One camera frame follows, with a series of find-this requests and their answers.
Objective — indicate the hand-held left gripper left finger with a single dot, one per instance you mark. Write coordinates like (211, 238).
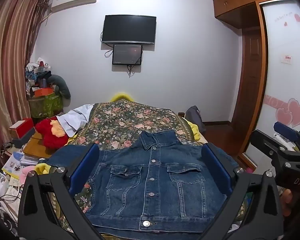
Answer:
(85, 168)

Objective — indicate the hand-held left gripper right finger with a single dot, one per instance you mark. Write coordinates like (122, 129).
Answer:
(218, 168)

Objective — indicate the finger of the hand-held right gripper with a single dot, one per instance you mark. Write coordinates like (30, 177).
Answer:
(286, 130)
(266, 143)

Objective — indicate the blue denim jacket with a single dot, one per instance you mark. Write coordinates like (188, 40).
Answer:
(152, 170)

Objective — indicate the pile of clothes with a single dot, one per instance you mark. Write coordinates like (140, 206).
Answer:
(37, 73)

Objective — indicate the person's right hand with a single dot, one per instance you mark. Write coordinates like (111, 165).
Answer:
(287, 200)

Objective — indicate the yellow bed sheet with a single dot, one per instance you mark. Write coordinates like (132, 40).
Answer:
(193, 130)

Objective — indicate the light blue shirt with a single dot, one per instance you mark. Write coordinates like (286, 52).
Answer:
(75, 118)

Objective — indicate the red plush toy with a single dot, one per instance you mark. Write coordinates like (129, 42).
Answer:
(48, 132)

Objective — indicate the brown wooden board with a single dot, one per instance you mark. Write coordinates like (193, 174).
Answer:
(36, 146)

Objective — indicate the grey backpack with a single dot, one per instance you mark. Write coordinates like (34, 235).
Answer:
(195, 117)

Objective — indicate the green floral blanket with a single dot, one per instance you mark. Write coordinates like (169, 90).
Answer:
(120, 122)

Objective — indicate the pink cloth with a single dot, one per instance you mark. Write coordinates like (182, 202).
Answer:
(27, 172)

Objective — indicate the wooden door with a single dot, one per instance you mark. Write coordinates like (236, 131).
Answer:
(250, 80)

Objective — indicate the dark grey box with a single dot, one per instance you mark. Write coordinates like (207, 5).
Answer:
(23, 140)

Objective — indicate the stack of magazines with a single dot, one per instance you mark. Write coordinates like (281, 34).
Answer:
(17, 161)

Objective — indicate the red box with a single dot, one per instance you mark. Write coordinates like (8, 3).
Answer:
(22, 127)

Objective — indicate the green storage box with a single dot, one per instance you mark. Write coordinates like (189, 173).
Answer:
(45, 105)

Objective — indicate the yellow plush toy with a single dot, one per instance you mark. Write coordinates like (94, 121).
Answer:
(122, 97)

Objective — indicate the orange box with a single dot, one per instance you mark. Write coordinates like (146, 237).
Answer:
(42, 91)

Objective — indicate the striped brown curtain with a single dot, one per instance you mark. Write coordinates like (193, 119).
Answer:
(10, 67)

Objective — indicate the small black wall monitor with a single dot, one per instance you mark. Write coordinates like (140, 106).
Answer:
(127, 54)

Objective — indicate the black wall television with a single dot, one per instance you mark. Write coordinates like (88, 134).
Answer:
(128, 28)

